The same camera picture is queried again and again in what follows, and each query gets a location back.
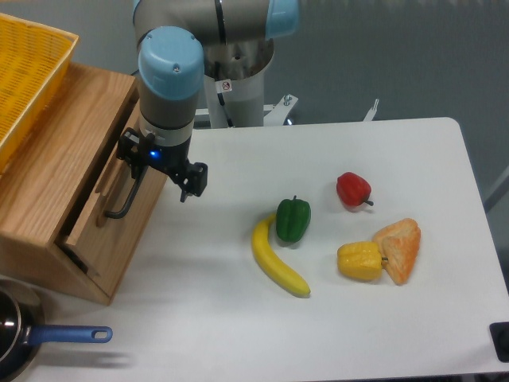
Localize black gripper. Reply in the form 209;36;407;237
116;127;208;203

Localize wooden top drawer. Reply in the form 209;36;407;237
59;99;169;299

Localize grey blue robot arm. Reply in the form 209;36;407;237
117;1;300;197

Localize wooden drawer cabinet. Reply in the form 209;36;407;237
0;61;140;306

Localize green toy bell pepper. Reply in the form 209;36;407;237
276;195;311;244

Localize yellow toy banana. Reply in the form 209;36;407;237
251;213;311;298

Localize red toy bell pepper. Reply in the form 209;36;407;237
336;172;374;208

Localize yellow toy bell pepper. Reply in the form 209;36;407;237
337;241;385;282

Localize yellow plastic basket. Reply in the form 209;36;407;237
1;14;80;170

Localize orange toy croissant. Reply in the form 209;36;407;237
372;218;421;286

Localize black corner device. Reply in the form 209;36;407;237
489;322;509;363

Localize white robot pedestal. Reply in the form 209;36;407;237
192;37;381;129

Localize blue handled frying pan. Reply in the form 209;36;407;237
1;285;113;381

